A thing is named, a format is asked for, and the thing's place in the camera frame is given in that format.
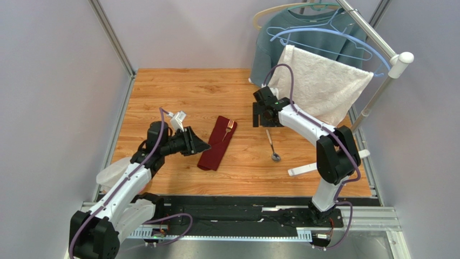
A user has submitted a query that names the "white mesh bag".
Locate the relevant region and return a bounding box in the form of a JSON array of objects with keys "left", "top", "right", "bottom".
[{"left": 96, "top": 156, "right": 132, "bottom": 193}]

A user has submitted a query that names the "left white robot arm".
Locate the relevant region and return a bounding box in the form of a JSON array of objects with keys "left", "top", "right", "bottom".
[{"left": 69, "top": 121, "right": 211, "bottom": 258}]

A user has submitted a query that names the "aluminium frame rail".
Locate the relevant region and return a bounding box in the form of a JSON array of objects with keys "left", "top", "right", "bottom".
[{"left": 88, "top": 0, "right": 136, "bottom": 78}]

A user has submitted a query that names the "silver metal spoon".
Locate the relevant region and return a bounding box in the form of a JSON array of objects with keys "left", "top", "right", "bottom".
[{"left": 265, "top": 129, "right": 281, "bottom": 162}]

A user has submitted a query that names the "beige wooden hanger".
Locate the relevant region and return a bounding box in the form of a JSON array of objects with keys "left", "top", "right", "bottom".
[{"left": 252, "top": 1, "right": 318, "bottom": 31}]

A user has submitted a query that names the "white towel on hanger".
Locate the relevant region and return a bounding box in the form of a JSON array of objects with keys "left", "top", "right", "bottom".
[{"left": 268, "top": 45, "right": 374, "bottom": 126}]

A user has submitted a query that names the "metal clothes rack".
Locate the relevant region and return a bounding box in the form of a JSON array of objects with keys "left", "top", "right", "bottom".
[{"left": 287, "top": 0, "right": 415, "bottom": 178}]

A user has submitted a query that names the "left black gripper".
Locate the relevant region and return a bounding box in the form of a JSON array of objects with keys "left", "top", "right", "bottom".
[{"left": 161, "top": 126, "right": 211, "bottom": 157}]

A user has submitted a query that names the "teal sweatshirt on hanger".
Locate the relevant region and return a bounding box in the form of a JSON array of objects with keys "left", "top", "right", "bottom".
[{"left": 249, "top": 9, "right": 366, "bottom": 87}]

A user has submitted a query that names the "light blue clothes hanger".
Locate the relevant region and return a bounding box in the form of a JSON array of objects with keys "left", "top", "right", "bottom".
[{"left": 262, "top": 8, "right": 390, "bottom": 77}]

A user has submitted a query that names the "dark red cloth napkin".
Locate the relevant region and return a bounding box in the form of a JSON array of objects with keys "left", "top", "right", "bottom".
[{"left": 197, "top": 115, "right": 238, "bottom": 171}]

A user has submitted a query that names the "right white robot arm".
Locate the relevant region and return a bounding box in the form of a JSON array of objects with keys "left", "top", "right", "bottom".
[{"left": 253, "top": 87, "right": 361, "bottom": 224}]

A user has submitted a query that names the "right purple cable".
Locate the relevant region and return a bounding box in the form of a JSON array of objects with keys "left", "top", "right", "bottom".
[{"left": 263, "top": 63, "right": 362, "bottom": 250}]

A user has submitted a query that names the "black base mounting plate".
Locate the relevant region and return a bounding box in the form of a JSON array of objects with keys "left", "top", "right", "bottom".
[{"left": 97, "top": 195, "right": 382, "bottom": 238}]

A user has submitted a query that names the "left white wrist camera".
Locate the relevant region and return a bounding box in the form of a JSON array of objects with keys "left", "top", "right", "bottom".
[{"left": 167, "top": 111, "right": 187, "bottom": 132}]

